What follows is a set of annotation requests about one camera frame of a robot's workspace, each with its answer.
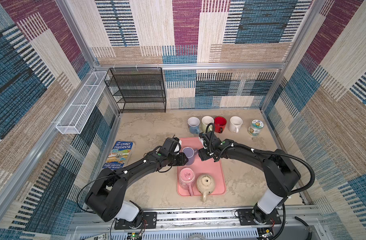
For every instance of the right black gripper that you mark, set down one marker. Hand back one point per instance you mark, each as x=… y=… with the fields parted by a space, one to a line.
x=202 y=154

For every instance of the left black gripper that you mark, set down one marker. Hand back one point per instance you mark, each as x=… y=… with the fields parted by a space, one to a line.
x=181 y=161

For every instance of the purple ceramic mug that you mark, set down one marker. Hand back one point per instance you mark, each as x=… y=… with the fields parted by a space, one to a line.
x=190 y=154

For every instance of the blue dotted ceramic mug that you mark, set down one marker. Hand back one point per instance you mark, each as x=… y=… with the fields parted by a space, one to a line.
x=194 y=125

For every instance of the light green ceramic mug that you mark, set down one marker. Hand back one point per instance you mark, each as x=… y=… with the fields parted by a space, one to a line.
x=206 y=120

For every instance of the red ceramic mug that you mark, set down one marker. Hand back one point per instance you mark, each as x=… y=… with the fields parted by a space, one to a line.
x=220 y=124

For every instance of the white ceramic mug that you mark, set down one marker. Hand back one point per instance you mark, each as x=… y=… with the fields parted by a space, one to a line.
x=235 y=124

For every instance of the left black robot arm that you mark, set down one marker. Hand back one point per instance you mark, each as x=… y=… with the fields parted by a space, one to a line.
x=106 y=196

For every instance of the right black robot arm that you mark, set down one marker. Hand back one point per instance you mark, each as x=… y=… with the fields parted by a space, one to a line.
x=280 y=173

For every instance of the pink ghost pattern mug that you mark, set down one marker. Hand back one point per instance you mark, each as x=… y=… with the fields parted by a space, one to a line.
x=186 y=182

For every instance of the pink plastic tray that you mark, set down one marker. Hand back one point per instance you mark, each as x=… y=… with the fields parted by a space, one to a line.
x=209 y=167

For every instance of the green lidded yogurt cup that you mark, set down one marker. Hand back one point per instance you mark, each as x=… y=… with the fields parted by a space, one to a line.
x=256 y=127

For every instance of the blue treehouse paperback book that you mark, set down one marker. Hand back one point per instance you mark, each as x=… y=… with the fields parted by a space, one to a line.
x=119 y=155

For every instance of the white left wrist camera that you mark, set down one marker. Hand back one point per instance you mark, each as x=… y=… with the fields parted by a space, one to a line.
x=177 y=148

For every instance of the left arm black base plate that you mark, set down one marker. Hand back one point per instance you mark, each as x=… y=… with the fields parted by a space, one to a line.
x=143 y=220

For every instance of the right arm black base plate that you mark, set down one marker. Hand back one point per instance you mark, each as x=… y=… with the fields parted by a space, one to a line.
x=248 y=217

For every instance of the black wire mesh shelf rack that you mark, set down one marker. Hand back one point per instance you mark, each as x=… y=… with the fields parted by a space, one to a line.
x=137 y=90

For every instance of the white wire mesh basket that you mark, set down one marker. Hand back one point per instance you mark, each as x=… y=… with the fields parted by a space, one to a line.
x=77 y=114

